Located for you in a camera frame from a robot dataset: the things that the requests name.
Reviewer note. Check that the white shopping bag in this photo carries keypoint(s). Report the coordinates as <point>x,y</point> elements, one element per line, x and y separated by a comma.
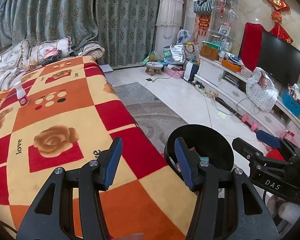
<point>190,72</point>

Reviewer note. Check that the pink dumbbell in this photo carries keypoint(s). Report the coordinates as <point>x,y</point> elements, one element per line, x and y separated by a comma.
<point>248,121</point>

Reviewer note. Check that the black trash bin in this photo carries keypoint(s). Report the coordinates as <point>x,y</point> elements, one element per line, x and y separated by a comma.
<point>207,142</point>

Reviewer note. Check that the red orange rose-print blanket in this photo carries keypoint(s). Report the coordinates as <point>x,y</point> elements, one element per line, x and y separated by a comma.
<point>65,97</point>

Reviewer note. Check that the red cloth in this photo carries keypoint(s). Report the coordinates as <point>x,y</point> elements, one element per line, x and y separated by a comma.
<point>251,42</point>

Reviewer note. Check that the red knot wall decoration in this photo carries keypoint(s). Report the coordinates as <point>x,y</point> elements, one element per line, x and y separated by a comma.
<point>276,2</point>

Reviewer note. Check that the small red hanging ornament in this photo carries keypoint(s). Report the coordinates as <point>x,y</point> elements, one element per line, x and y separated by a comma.
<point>204,25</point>

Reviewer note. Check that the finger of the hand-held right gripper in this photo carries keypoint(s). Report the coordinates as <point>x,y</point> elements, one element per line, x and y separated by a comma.
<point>268,140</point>
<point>257,158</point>

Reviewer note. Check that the white television cabinet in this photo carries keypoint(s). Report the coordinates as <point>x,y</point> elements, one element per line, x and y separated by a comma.
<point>215,75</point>

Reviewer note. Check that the small wooden stool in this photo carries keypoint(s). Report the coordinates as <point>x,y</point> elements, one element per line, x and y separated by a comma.
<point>153,67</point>

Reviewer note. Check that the white dotted bag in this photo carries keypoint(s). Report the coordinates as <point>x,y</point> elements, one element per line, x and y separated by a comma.
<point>261,95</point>

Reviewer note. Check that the person's right hand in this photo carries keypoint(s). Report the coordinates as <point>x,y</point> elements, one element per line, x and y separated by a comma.
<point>290,210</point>

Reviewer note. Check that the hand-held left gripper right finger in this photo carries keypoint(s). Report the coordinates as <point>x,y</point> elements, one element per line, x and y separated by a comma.
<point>186,165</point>

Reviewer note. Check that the black television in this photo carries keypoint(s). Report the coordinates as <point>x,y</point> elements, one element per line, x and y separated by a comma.
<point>282,57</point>

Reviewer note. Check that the white and blue plastic bag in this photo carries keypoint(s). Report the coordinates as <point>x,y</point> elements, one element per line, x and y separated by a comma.
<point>185,37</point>

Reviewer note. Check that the silver foil bag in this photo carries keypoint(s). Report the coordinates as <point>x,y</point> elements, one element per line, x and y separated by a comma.
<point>177,54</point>

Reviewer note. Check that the striped tote bag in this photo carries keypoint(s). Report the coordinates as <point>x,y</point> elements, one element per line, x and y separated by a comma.
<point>203,6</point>

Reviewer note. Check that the glass display shelf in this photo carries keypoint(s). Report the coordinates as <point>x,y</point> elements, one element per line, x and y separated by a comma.
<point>227,10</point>

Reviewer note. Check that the orange box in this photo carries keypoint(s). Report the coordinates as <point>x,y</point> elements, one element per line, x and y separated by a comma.
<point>231,66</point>

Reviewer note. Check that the folded pink and grey clothes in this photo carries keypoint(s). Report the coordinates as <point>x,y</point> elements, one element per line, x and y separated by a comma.
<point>52,55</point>

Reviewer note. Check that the blue basket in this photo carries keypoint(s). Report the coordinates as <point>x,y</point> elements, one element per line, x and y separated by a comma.
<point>291,103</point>

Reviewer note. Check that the white power strip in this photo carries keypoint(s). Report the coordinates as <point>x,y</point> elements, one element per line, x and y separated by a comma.
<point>205,90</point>

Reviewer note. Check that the grey floor rug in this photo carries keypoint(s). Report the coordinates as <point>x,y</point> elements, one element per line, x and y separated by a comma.
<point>145,105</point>

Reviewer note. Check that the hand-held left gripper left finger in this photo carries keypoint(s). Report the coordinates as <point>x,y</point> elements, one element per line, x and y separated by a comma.
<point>112,165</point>

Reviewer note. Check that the covered standing air conditioner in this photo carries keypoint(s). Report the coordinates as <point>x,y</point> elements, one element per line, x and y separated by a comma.
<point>170,17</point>

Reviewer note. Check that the tan handbag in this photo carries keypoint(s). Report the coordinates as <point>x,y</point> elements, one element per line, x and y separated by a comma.
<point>209,53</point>

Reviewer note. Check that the white bottle with pink label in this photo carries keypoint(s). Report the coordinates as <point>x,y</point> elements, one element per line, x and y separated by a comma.
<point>21,93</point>

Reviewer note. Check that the beige folded bedding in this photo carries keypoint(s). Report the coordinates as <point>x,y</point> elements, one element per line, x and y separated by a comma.
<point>92,51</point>

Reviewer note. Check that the white crumpled quilt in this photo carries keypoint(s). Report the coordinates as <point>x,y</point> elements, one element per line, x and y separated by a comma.
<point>2,77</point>

